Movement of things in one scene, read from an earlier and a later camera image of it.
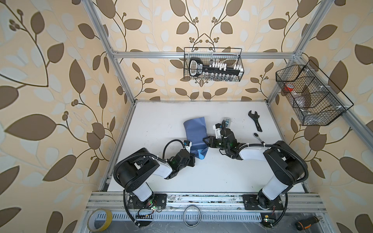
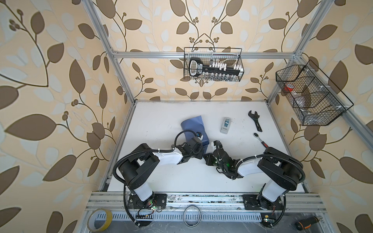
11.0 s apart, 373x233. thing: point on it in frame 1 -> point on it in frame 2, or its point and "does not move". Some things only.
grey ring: x=200 y=216 does not move
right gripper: x=211 y=140 -> x=209 y=158
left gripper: x=193 y=158 -> x=202 y=153
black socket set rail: x=196 y=68 does not move
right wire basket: x=315 y=99 does not move
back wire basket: x=214 y=64 does not move
